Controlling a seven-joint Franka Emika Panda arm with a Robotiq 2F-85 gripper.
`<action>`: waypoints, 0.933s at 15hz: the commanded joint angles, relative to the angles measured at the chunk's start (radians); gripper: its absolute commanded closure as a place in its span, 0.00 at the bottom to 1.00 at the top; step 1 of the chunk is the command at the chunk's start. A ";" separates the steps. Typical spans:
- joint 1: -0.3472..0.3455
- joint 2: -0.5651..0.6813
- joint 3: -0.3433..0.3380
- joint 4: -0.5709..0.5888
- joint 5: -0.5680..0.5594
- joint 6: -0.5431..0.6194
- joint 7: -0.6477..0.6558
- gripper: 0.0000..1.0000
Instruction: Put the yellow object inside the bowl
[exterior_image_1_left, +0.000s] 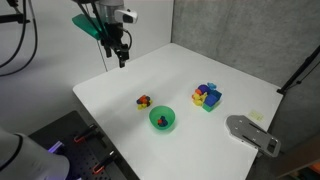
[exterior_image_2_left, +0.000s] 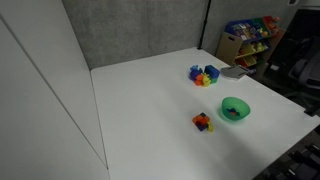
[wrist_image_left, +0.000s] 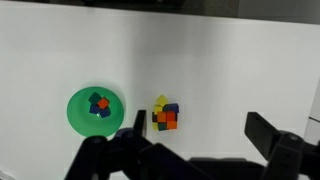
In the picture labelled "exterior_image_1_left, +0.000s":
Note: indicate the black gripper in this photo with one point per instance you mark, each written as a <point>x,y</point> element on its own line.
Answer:
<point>115,35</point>

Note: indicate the yellow wooden block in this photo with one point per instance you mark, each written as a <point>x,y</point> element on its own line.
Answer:
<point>149,103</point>
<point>142,107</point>

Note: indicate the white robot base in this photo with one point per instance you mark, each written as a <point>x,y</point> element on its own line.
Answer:
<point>30,160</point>

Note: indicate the green plastic bowl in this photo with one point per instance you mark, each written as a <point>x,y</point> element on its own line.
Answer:
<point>154,115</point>

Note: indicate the dark blue wooden block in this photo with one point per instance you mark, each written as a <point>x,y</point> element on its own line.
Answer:
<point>138,100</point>

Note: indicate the orange wooden block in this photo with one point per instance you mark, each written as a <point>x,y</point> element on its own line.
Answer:
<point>144,98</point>

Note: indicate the red wooden block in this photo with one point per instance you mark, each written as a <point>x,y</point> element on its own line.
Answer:
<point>159,122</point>

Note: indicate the black perforated board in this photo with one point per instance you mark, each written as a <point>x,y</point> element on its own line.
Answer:
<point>66,128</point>

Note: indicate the yellow toy pieces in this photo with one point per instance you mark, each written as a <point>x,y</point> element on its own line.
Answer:
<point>199,99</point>

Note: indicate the light blue toy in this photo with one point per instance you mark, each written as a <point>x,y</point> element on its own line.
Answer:
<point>211,85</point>

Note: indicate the blue toy box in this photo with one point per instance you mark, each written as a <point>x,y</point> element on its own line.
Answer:
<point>213,97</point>

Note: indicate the green toy box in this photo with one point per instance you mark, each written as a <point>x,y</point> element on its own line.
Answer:
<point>209,108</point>

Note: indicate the purple lit device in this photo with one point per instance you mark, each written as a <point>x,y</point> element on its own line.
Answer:
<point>56,146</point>

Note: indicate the pale yellow sticky note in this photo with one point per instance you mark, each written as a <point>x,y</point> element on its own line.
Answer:
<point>256,115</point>

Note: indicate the grey metal plate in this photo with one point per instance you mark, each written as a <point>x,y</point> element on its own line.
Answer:
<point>248,131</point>

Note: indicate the black tripod pole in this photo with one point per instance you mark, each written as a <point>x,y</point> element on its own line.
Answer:
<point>300,68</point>

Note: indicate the brown wooden board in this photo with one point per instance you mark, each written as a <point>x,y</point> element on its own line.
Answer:
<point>298,156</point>

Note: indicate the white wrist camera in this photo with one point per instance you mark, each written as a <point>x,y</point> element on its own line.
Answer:
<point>127,16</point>

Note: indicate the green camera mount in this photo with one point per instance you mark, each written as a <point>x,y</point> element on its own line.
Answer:
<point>84,23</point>

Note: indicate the black camera boom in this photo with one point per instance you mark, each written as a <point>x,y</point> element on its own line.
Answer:
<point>13,18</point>

